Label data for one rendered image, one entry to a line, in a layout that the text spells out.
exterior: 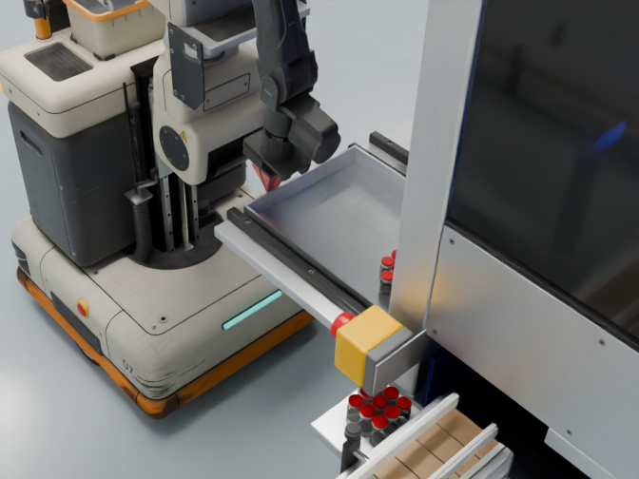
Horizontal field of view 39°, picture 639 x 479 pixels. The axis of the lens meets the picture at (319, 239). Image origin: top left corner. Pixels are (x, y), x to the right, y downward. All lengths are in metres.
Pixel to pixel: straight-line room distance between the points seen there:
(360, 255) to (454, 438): 0.40
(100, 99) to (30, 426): 0.85
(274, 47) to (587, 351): 0.62
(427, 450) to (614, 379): 0.28
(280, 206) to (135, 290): 0.80
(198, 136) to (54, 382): 0.90
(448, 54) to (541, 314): 0.30
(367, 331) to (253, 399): 1.26
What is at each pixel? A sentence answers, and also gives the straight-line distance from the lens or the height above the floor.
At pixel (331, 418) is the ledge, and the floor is 0.88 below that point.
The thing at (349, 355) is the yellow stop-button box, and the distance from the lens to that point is 1.17.
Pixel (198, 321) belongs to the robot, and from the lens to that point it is 2.20.
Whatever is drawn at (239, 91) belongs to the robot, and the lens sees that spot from 1.95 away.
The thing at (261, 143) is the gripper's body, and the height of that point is 1.02.
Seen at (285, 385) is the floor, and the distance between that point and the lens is 2.43.
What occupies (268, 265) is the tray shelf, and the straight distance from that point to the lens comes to 1.46.
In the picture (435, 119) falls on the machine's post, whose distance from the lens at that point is 1.00.
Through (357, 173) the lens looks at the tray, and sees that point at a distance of 1.65.
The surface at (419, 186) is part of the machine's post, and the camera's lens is 1.06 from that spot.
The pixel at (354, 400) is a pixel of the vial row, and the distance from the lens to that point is 1.23.
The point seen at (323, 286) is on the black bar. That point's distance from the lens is 1.40.
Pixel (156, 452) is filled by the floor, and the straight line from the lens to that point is 2.32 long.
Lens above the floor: 1.89
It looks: 42 degrees down
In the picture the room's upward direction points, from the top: 3 degrees clockwise
